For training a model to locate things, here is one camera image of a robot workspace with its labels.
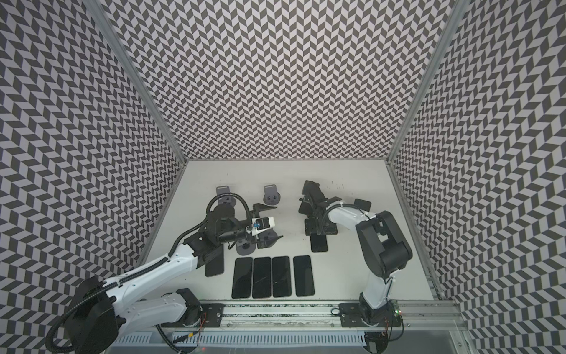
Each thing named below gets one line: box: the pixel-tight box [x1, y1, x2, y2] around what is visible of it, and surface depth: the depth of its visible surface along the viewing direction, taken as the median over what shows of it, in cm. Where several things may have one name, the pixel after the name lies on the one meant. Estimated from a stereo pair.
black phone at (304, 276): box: [293, 255, 315, 297], surface depth 84 cm
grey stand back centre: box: [263, 184, 281, 206], surface depth 101 cm
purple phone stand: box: [252, 256, 272, 299], surface depth 83 cm
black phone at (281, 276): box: [271, 255, 292, 298], surface depth 83 cm
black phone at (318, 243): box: [309, 233, 328, 253], surface depth 91 cm
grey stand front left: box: [235, 238, 257, 256], surface depth 88 cm
